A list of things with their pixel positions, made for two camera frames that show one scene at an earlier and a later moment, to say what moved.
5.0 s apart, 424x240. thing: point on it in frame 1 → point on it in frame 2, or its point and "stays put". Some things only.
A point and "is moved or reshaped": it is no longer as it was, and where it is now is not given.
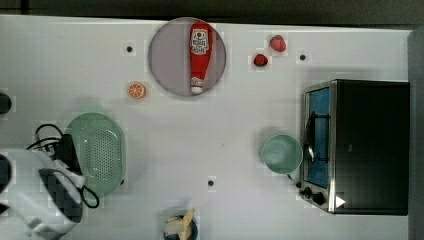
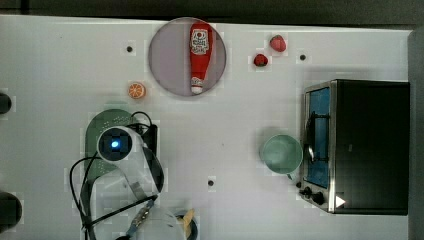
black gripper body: [65, 152] → [149, 137]
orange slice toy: [136, 90] stays put
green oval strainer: [100, 148] is moved or reshaped
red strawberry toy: [260, 60] stays put
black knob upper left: [5, 103] stays put
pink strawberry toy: [278, 43] stays put
